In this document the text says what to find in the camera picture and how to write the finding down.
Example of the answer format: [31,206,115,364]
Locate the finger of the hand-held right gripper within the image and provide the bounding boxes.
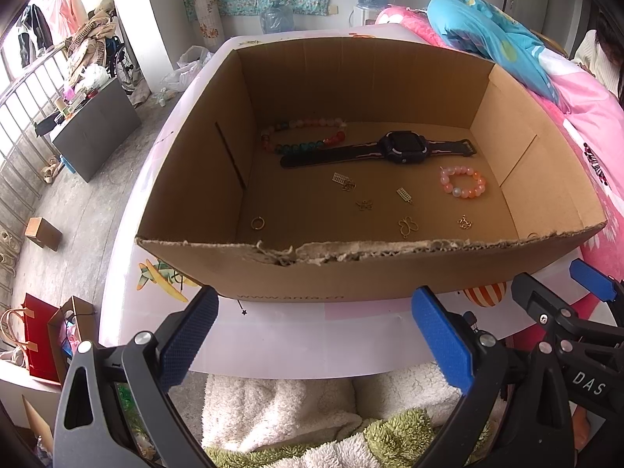
[511,272,601,353]
[569,258,624,325]

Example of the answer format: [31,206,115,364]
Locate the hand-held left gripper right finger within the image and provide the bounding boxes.
[411,285,577,468]

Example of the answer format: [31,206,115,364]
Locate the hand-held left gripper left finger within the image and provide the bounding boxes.
[53,285,220,468]

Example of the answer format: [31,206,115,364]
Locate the brown cardboard box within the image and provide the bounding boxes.
[134,36,608,303]

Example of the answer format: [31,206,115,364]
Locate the pink orange bead bracelet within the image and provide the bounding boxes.
[439,166,488,200]

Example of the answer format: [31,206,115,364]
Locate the pink and purple smartwatch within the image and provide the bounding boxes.
[280,130,479,169]

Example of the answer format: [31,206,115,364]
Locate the multicolour bead bracelet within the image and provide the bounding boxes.
[261,117,347,155]

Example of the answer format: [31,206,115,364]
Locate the green fluffy cloth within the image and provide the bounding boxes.
[205,407,434,468]

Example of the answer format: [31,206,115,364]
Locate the brown paper bag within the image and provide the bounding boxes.
[47,295,101,383]

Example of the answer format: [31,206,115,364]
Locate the white fluffy blanket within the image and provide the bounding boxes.
[201,361,508,468]

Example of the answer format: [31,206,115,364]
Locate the red shopping bag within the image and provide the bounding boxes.
[0,292,62,383]

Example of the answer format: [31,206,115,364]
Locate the small brown box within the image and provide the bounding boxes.
[25,217,63,252]

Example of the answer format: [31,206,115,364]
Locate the grey cabinet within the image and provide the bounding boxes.
[51,77,142,183]

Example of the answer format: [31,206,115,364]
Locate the blue patterned quilt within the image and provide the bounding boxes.
[428,0,581,108]

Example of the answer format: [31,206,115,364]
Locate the metal railing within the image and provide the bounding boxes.
[0,39,69,206]

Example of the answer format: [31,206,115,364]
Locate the clear plastic bag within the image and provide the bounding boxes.
[161,45,215,91]

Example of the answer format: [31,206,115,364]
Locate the wheelchair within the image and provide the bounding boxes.
[105,34,140,96]

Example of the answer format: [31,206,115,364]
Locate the pile of clothes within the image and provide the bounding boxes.
[66,0,118,83]

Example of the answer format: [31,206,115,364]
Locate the white water dispenser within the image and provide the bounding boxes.
[352,6,386,27]

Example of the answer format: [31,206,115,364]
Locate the hanging clothes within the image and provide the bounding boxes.
[17,0,86,66]

